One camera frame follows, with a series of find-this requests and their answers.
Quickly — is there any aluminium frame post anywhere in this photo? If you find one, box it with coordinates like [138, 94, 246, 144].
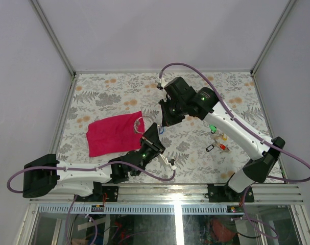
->
[250, 0, 298, 75]
[29, 0, 76, 77]

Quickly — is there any white perforated cable duct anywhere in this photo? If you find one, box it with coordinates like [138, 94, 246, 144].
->
[38, 204, 228, 214]

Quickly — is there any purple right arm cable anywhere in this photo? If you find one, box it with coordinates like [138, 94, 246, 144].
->
[158, 62, 310, 239]

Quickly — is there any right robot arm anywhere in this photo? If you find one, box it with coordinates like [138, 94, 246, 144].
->
[157, 77, 285, 201]

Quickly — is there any silver metal keyring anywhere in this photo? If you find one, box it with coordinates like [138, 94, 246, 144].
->
[134, 116, 154, 134]

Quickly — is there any pink folded cloth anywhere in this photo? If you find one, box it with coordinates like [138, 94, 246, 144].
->
[86, 111, 142, 158]

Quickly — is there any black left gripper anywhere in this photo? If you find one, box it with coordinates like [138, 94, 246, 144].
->
[135, 124, 165, 178]

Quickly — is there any left aluminium frame post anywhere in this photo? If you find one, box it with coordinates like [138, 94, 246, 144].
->
[29, 0, 76, 77]

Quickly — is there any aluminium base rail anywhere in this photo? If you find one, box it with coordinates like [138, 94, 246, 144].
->
[29, 183, 305, 205]

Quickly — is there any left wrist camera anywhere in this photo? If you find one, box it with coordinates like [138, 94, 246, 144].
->
[157, 154, 176, 171]

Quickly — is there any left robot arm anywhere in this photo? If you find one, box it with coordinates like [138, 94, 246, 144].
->
[22, 123, 165, 202]

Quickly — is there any floral patterned table mat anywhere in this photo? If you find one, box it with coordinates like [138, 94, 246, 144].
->
[54, 72, 284, 184]

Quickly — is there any yellow key tag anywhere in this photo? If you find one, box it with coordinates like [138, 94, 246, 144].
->
[216, 133, 228, 141]

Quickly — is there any green key tag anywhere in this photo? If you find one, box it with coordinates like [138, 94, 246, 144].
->
[209, 125, 217, 134]

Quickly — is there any right aluminium frame post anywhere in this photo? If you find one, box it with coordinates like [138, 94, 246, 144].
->
[250, 0, 298, 75]

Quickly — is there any black key tag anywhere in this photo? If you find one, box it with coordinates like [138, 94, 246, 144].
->
[205, 144, 214, 152]

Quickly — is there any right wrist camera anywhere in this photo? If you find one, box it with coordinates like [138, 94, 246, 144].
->
[156, 78, 168, 90]

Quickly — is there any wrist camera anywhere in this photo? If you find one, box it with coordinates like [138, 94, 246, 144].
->
[156, 78, 168, 90]
[157, 154, 176, 171]

